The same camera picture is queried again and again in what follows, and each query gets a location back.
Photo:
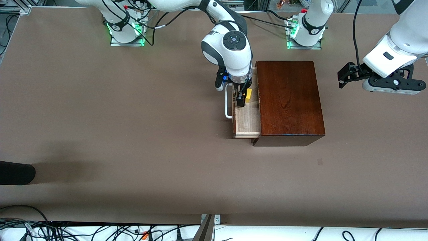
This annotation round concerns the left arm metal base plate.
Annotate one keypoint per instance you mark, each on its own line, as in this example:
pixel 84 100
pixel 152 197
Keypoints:
pixel 301 47

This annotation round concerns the yellow wooden block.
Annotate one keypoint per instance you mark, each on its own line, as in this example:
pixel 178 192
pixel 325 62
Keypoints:
pixel 249 96

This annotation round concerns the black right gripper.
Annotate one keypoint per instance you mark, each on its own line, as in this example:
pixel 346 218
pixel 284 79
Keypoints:
pixel 240 94

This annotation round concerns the silver table bracket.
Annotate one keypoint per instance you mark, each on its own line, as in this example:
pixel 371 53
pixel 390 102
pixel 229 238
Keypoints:
pixel 217 219

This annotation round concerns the black cylinder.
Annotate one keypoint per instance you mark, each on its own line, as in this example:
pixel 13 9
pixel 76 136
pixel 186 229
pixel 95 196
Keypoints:
pixel 16 172

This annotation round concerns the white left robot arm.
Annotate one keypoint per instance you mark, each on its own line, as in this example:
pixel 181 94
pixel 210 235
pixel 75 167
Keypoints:
pixel 401 43

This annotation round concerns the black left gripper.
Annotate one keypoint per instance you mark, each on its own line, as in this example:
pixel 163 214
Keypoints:
pixel 358 72

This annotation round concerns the grey diagonal strut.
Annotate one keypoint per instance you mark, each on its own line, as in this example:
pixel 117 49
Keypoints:
pixel 204 231

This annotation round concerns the dark brown wooden cabinet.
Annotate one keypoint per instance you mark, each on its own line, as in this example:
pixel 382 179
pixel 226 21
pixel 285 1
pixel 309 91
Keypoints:
pixel 289 100

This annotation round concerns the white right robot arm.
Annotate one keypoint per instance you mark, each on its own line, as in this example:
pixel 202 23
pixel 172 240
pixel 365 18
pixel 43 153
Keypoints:
pixel 234 50

